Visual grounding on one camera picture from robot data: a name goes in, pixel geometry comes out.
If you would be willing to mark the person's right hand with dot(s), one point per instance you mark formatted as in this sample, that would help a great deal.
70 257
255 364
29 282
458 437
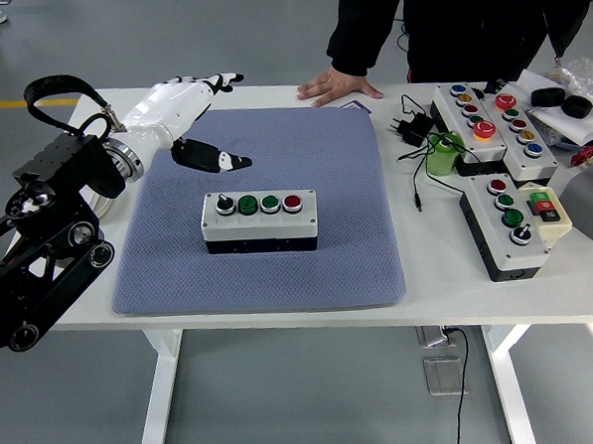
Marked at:
336 85

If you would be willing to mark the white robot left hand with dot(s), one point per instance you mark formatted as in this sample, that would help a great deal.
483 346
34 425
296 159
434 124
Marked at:
171 106

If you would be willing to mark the grey four-button control box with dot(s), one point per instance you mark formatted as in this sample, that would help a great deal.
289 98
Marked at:
257 229

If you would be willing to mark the person's right forearm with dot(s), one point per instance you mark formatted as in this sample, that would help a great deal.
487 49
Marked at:
352 45

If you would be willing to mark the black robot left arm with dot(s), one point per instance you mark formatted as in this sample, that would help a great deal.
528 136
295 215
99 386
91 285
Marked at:
64 159

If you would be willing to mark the four-button box with selector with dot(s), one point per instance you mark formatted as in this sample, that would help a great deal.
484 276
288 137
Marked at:
514 253

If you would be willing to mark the purple card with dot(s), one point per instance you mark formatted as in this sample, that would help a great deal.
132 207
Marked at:
362 106

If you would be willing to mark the black power adapter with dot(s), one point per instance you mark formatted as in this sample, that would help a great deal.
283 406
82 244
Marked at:
413 129

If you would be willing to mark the green tape roll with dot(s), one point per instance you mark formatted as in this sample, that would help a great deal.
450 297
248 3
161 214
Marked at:
440 162

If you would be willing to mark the person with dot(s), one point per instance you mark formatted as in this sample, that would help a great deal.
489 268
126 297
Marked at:
465 24

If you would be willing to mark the small black module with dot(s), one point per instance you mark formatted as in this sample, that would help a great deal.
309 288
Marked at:
495 86

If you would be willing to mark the blue-grey textured mat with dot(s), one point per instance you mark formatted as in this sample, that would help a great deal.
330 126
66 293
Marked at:
280 282

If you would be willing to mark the white paper sheet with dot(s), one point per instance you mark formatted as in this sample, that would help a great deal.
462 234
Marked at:
570 125

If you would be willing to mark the clear plastic bag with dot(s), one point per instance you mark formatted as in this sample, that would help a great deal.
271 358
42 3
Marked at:
587 75

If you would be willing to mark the metal floor socket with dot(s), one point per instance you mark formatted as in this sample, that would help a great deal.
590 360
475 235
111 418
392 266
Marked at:
432 336

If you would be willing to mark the grey block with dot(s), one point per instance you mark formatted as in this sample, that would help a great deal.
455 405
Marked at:
586 202

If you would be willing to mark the white table leg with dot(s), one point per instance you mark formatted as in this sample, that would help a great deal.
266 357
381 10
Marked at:
509 395
161 388

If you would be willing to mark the metal floor socket lid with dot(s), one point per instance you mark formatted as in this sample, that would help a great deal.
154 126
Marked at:
441 376

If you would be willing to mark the beige red-green switch box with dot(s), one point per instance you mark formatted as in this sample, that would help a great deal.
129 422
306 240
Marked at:
558 225

